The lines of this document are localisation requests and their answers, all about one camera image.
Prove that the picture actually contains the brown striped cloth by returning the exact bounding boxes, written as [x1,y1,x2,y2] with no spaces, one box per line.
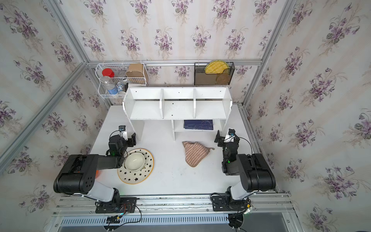
[182,141,214,168]

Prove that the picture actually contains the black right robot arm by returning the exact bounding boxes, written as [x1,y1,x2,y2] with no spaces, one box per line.
[214,129,276,203]

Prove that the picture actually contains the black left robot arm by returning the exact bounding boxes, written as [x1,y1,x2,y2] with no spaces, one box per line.
[53,133,136,204]

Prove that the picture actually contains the white wooden bookshelf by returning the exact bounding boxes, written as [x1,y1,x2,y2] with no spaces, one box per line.
[122,87,232,139]

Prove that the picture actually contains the dark blue book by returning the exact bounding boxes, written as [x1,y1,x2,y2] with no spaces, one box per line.
[184,120,214,131]

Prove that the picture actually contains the white ceramic bowl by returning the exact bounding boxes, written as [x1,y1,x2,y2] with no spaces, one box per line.
[124,152,146,172]

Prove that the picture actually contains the star patterned plate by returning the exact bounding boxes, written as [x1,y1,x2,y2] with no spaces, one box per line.
[117,148,154,185]

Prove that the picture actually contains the clear plastic bottle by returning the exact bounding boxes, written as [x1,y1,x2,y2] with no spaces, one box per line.
[100,76,119,95]

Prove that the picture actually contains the round brown coaster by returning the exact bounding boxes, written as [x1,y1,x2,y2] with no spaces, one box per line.
[215,73,231,85]

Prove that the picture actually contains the black mesh basket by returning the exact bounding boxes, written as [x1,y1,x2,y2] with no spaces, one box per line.
[194,62,235,86]

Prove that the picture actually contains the brown cardboard box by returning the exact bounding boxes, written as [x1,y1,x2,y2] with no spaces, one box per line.
[126,63,148,86]

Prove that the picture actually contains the yellow woven mat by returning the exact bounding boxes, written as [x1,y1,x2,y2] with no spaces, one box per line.
[204,61,229,74]

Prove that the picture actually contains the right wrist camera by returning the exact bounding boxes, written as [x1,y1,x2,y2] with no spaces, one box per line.
[224,129,235,143]

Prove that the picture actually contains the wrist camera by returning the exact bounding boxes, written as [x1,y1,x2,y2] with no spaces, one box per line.
[118,125,128,141]
[224,129,235,143]

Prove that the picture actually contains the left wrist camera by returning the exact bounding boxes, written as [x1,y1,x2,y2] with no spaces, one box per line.
[118,125,128,141]

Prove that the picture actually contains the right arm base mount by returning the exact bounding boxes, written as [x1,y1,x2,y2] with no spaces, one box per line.
[210,193,252,212]

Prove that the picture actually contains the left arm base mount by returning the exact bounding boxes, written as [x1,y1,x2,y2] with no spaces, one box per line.
[95,197,137,214]

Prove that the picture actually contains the white wire basket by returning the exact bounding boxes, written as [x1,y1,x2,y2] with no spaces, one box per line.
[95,62,148,99]

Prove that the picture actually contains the aluminium mounting rail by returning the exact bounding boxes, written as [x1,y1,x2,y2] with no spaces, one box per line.
[52,192,295,217]

